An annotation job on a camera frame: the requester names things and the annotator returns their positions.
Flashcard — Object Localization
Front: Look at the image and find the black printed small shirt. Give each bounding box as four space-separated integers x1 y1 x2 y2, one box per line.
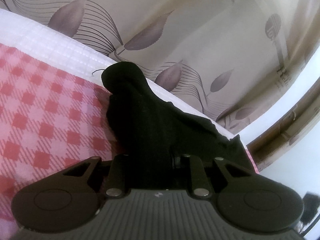
101 62 254 189

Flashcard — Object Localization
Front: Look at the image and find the brown wooden door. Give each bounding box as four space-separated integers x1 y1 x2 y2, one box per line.
247 80 319 171

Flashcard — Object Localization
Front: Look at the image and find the black device with lenses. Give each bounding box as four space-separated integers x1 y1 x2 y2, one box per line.
299 192 319 236

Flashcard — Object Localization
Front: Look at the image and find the beige leaf pattern curtain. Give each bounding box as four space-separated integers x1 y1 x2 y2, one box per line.
1 0 319 133

